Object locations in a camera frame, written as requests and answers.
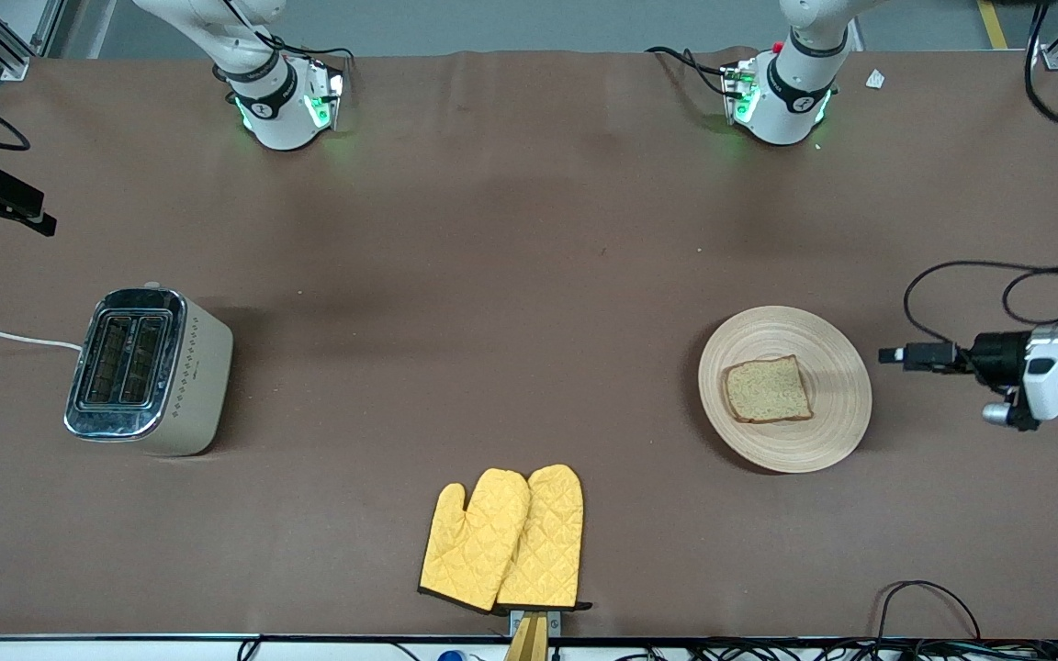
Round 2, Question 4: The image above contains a round wooden plate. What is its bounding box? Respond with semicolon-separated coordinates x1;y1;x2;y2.
698;306;872;475

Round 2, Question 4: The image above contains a brown bread slice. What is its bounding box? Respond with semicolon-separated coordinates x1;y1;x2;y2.
723;354;814;424

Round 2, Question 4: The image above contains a cream and chrome toaster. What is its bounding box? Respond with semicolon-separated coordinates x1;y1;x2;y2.
63;283;234;457

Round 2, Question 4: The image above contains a brown table cover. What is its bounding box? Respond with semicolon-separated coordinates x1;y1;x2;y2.
0;48;1058;640

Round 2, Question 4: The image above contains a yellow quilted oven mitt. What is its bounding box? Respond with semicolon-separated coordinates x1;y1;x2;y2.
496;464;592;613

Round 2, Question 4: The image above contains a yellow quilted mitt with thumb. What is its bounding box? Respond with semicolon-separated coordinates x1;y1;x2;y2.
418;468;531;614

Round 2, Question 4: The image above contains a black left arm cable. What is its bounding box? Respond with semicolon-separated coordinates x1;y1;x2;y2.
903;0;1058;346

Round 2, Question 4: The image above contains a white toaster power cord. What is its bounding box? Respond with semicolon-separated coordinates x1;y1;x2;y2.
0;329;83;353

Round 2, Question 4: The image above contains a black looped cable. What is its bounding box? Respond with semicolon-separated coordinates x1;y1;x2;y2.
873;579;985;644

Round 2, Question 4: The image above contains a black cable bundle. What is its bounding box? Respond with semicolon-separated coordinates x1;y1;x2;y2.
621;641;1058;661

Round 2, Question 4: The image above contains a black base cable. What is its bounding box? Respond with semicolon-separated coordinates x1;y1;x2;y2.
646;45;732;98
267;32;355;70

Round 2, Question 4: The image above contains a grey metal bracket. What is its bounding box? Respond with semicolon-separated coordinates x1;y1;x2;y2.
509;609;563;639

